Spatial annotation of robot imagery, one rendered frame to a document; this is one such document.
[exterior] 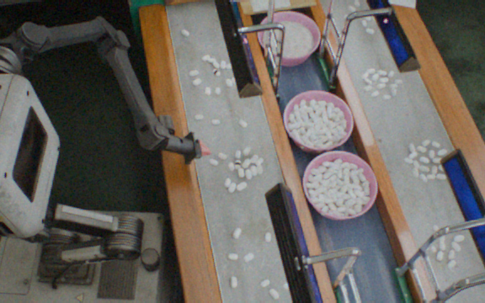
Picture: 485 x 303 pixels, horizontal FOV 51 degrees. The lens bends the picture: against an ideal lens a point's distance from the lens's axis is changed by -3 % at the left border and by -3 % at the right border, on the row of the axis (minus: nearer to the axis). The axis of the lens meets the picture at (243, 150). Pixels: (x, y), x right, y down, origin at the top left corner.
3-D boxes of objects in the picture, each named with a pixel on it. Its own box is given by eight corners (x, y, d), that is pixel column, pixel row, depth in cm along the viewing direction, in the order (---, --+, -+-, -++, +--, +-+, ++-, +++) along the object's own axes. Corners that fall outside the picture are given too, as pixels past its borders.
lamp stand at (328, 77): (328, 94, 219) (348, 18, 180) (315, 57, 228) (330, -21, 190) (370, 87, 221) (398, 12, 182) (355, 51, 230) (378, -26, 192)
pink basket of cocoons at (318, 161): (311, 235, 188) (314, 225, 179) (292, 170, 201) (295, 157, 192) (381, 220, 191) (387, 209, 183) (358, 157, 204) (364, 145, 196)
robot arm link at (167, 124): (140, 147, 171) (157, 133, 167) (135, 119, 177) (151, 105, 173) (167, 156, 179) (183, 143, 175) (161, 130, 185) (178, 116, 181)
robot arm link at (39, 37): (90, 29, 187) (107, 11, 182) (112, 58, 187) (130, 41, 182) (-2, 45, 147) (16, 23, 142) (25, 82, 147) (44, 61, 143)
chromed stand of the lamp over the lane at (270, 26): (233, 110, 214) (234, 34, 175) (224, 71, 223) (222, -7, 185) (279, 102, 216) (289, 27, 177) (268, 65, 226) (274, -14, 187)
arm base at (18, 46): (-8, 81, 141) (-19, 42, 133) (3, 65, 147) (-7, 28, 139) (22, 81, 141) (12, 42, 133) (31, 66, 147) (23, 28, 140)
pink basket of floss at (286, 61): (296, 82, 221) (299, 68, 213) (244, 53, 229) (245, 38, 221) (328, 44, 232) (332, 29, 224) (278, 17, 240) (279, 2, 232)
